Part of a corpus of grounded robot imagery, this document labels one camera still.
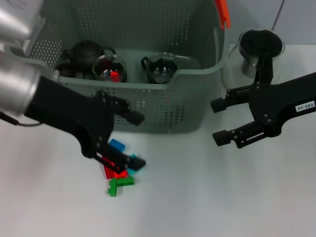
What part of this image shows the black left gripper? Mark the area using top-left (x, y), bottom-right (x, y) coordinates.
top-left (24, 76), bottom-right (146, 175)

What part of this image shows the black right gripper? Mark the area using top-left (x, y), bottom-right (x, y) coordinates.
top-left (210, 72), bottom-right (316, 149)

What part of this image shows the teal square toy tile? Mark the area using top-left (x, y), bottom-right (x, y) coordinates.
top-left (127, 153), bottom-right (145, 176)

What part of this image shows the dark red toy brick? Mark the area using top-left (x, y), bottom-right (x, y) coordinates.
top-left (102, 157), bottom-right (116, 180)

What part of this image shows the green toy brick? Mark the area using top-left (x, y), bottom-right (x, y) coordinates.
top-left (116, 176), bottom-right (135, 186)
top-left (107, 178), bottom-right (119, 198)

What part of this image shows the glass teacup black base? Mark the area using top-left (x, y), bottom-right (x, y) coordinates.
top-left (140, 52), bottom-right (180, 84)
top-left (91, 54), bottom-right (128, 83)

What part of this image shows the grey perforated storage bin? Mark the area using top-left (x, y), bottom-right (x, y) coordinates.
top-left (4, 0), bottom-right (232, 135)

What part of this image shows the dark clay teacup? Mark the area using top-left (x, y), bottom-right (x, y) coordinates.
top-left (55, 62), bottom-right (77, 79)

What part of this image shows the blue square toy tile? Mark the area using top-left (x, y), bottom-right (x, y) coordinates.
top-left (108, 138), bottom-right (126, 152)

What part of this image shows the dark clay teapot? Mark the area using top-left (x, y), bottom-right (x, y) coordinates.
top-left (63, 40), bottom-right (116, 72)

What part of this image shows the glass carafe black handle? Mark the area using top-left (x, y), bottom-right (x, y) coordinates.
top-left (221, 29), bottom-right (285, 91)

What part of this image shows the thin grey wall cable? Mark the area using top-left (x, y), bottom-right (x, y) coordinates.
top-left (271, 0), bottom-right (284, 32)

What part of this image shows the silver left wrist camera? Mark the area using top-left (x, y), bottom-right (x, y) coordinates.
top-left (0, 0), bottom-right (44, 46)

